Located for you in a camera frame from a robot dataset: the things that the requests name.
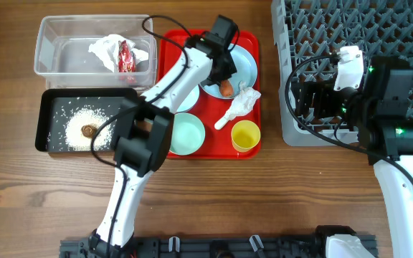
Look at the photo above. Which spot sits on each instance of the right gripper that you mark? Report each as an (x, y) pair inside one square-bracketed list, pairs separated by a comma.
[(323, 91)]

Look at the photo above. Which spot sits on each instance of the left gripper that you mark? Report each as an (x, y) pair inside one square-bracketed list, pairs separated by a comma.
[(228, 71)]

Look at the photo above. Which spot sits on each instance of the orange carrot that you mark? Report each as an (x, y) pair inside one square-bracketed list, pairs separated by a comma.
[(226, 89)]

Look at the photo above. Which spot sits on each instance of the red snack wrapper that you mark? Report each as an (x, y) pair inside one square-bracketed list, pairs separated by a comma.
[(126, 59)]

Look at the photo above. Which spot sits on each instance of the mint green bowl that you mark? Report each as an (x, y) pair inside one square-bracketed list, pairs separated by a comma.
[(188, 134)]

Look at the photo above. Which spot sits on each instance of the brown food scrap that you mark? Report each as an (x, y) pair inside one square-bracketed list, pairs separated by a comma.
[(88, 131)]

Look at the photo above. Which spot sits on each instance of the white rice pile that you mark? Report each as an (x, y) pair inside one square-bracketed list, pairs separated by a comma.
[(69, 114)]

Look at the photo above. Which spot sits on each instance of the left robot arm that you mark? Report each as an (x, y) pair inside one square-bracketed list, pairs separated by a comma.
[(144, 125)]

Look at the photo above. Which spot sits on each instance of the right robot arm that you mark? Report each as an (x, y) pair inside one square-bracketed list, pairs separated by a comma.
[(372, 98)]

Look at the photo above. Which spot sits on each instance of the light blue plate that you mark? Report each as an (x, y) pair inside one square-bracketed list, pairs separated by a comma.
[(245, 76)]

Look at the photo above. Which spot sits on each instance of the light blue bowl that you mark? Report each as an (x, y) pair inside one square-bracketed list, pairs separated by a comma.
[(189, 101)]

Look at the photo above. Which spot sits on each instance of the crumpled white napkin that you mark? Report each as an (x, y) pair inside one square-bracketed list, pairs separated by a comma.
[(243, 103)]

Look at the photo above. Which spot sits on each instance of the red serving tray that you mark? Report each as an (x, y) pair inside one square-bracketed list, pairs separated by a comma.
[(218, 143)]

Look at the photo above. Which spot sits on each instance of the yellow plastic cup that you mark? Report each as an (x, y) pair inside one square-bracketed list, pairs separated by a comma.
[(245, 135)]

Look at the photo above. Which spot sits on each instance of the white plastic spoon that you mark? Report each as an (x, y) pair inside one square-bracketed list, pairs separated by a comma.
[(221, 123)]

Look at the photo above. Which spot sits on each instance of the clear plastic bin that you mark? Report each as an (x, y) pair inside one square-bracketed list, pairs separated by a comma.
[(62, 56)]

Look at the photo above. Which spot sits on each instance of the black plastic tray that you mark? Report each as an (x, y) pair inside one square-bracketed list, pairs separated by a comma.
[(49, 95)]

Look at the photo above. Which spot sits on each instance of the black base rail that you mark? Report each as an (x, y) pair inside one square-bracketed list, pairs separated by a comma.
[(285, 246)]

